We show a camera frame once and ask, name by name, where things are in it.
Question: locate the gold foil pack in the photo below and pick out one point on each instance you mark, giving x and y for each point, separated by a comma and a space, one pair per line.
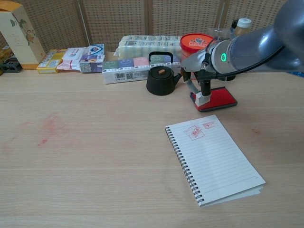
4, 53

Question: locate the black teapot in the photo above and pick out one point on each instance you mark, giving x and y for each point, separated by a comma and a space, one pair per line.
160, 83

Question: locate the red white stamp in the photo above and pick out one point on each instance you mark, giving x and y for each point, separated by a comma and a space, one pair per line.
198, 98

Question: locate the white and blue box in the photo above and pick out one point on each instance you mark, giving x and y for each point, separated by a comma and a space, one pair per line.
96, 50

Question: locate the clear wrapped paper pack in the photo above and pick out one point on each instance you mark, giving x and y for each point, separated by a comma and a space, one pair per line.
142, 45

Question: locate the blue blister pack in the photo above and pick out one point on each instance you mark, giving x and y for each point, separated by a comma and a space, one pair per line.
299, 74

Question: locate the tall cream box orange top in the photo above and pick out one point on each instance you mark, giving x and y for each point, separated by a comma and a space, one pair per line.
19, 35

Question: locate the brown bottle white cap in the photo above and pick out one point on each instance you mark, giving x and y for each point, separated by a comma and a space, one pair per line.
243, 26

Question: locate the dark bottle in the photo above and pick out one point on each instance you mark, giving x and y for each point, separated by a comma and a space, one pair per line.
234, 26

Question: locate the purple box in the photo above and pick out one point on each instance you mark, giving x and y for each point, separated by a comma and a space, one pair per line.
91, 64

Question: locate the clear plastic container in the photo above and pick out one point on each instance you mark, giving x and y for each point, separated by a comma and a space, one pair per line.
221, 33

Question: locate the yellow flat box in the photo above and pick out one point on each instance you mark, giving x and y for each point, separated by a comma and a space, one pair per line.
48, 61

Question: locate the dark green black tool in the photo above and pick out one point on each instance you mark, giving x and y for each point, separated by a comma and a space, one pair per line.
10, 66

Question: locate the white wet wipes pack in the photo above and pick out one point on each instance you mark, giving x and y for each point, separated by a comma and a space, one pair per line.
71, 59

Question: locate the woven folding screen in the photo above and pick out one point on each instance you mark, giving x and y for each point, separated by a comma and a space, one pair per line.
114, 19

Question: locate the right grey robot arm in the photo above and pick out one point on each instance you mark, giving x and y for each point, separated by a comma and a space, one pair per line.
261, 47

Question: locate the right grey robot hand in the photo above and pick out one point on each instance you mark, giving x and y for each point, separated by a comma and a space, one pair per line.
197, 61

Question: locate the multicolour pocket tissue pack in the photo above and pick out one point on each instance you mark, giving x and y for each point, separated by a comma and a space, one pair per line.
123, 69

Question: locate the white spiral notebook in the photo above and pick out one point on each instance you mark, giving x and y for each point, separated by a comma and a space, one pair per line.
213, 161

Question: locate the red ink pad clear lid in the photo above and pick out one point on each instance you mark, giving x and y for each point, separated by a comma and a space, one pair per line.
223, 97

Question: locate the orange lidded tub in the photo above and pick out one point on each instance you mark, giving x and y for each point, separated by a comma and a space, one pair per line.
194, 41

